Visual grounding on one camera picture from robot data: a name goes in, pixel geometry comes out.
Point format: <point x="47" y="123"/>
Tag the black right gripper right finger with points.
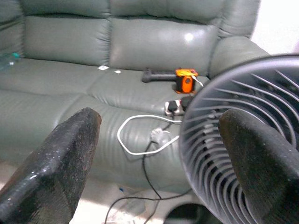
<point x="261" y="168"/>

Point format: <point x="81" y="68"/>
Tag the white power strip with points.
<point x="167" y="110"/>

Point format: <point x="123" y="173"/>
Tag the grey round floor fan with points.
<point x="252" y="66"/>

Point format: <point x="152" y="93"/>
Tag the clear plastic bottle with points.
<point x="9" y="61"/>

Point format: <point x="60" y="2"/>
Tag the grey-green leather sofa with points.
<point x="70" y="93"/>

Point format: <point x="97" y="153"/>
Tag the small blue scrap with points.
<point x="121" y="189"/>

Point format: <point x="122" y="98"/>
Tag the orange and black device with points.
<point x="184" y="82"/>

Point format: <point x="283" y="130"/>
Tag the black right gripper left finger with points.
<point x="51" y="168"/>

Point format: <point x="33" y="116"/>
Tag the black power plug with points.
<point x="173" y="107"/>
<point x="187" y="102"/>

